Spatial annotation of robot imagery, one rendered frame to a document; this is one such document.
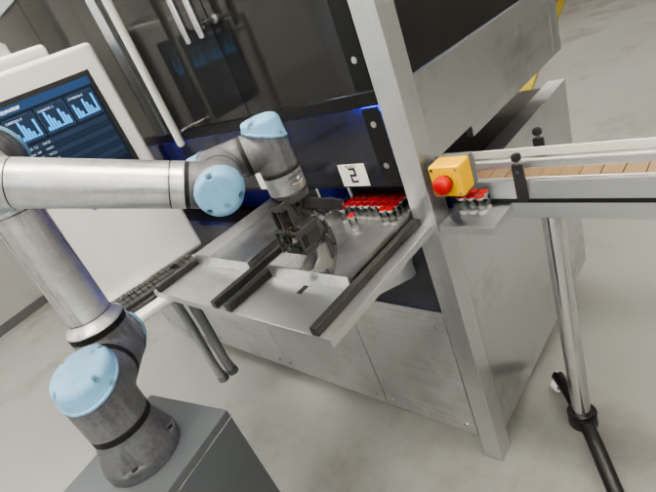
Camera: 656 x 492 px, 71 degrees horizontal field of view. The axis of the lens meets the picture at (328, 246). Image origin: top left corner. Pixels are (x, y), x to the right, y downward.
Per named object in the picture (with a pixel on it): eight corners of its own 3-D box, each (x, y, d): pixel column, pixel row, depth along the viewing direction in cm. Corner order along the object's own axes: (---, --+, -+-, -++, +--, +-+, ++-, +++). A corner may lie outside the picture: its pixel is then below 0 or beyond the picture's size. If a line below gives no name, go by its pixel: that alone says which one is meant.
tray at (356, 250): (349, 207, 134) (346, 196, 132) (429, 208, 116) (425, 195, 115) (272, 276, 114) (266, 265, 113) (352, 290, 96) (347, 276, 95)
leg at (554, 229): (571, 408, 145) (537, 193, 111) (604, 418, 139) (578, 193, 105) (562, 430, 139) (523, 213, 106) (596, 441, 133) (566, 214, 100)
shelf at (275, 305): (267, 211, 161) (265, 206, 161) (448, 215, 114) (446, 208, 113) (156, 296, 134) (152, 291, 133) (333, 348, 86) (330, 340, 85)
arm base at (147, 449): (140, 496, 81) (109, 461, 77) (93, 477, 89) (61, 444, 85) (194, 425, 92) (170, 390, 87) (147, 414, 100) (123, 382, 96)
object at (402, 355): (281, 245, 345) (229, 136, 306) (588, 274, 204) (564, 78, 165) (176, 334, 287) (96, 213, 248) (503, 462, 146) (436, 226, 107)
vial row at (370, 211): (350, 216, 128) (346, 201, 126) (405, 217, 116) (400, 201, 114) (347, 220, 127) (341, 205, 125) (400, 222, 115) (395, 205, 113)
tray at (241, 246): (274, 206, 157) (270, 197, 156) (330, 207, 139) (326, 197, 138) (198, 264, 137) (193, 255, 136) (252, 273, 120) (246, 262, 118)
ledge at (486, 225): (466, 203, 116) (464, 196, 115) (518, 203, 107) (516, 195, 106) (440, 232, 108) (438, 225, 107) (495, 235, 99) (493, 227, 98)
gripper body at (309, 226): (283, 255, 95) (260, 204, 90) (309, 232, 100) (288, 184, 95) (309, 259, 90) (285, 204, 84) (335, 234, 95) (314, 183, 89)
